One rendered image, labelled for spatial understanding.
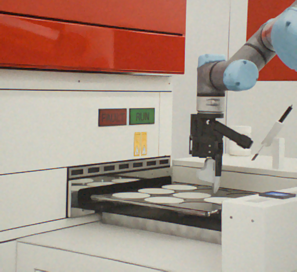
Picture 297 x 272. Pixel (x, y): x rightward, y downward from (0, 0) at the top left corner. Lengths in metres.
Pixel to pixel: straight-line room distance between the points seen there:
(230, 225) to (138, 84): 0.73
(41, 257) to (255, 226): 0.54
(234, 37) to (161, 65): 3.28
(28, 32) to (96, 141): 0.40
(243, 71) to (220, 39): 3.41
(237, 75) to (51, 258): 0.61
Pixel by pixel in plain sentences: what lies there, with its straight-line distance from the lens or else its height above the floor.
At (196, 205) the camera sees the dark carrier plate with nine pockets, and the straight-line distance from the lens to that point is 1.83.
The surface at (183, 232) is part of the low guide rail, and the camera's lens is 1.83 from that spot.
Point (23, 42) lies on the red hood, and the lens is 1.73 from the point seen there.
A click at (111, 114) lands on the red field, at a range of 2.02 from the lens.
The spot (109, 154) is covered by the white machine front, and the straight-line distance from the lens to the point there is 2.03.
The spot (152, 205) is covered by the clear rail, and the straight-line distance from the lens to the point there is 1.81.
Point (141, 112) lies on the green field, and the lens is 2.13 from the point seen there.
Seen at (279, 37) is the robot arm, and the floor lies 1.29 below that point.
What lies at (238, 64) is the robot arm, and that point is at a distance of 1.82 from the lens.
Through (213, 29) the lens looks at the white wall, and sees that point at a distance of 5.16.
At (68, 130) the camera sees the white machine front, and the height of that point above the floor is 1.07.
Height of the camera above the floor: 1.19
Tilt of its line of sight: 3 degrees down
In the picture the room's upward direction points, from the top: 1 degrees clockwise
